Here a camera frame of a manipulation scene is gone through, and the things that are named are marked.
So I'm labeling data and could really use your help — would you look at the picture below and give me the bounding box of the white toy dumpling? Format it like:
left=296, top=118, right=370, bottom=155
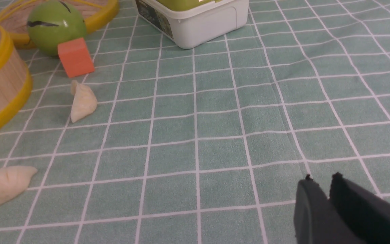
left=0, top=165, right=38, bottom=205
left=70, top=80, right=98, bottom=123

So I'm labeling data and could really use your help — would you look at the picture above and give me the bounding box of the green toy ball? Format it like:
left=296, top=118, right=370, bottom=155
left=26, top=0, right=88, bottom=57

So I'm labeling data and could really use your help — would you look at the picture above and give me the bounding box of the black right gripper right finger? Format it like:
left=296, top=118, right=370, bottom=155
left=329, top=172, right=390, bottom=244

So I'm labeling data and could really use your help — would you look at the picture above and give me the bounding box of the bamboo steamer lid yellow rim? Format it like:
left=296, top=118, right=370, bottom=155
left=0, top=0, right=120, bottom=49

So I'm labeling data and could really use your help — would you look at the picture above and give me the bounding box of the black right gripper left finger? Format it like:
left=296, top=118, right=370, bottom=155
left=294, top=175, right=364, bottom=244

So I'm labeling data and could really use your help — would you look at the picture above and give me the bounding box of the green checkered tablecloth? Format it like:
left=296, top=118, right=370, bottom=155
left=0, top=0, right=390, bottom=244

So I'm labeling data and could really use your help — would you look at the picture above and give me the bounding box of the orange foam cube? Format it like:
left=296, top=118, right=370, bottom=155
left=58, top=37, right=95, bottom=78

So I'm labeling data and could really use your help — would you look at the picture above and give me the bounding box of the white box green lid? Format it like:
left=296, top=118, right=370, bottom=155
left=133, top=0, right=249, bottom=49

